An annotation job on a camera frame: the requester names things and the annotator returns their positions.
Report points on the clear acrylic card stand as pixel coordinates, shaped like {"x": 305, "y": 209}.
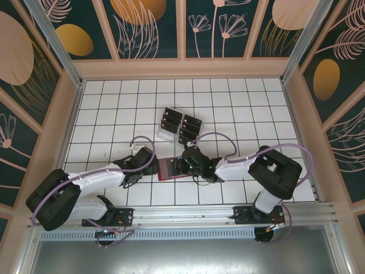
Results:
{"x": 165, "y": 136}

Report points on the dark green VIP card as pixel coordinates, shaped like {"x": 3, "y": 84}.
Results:
{"x": 174, "y": 112}
{"x": 169, "y": 125}
{"x": 172, "y": 119}
{"x": 188, "y": 132}
{"x": 190, "y": 125}
{"x": 191, "y": 117}
{"x": 185, "y": 140}

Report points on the grey metal sheet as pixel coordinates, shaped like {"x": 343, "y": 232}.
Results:
{"x": 182, "y": 257}

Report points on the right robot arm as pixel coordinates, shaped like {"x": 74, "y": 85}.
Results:
{"x": 236, "y": 168}

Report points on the aluminium frame post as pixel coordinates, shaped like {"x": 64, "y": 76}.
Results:
{"x": 302, "y": 42}
{"x": 57, "y": 42}

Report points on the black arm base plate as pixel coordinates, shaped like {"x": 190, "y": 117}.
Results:
{"x": 242, "y": 214}
{"x": 127, "y": 217}

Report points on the red card holder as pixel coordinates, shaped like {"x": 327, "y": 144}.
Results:
{"x": 162, "y": 171}

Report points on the aluminium mounting rail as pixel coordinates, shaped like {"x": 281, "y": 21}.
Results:
{"x": 182, "y": 212}

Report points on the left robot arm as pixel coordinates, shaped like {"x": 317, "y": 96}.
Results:
{"x": 94, "y": 177}

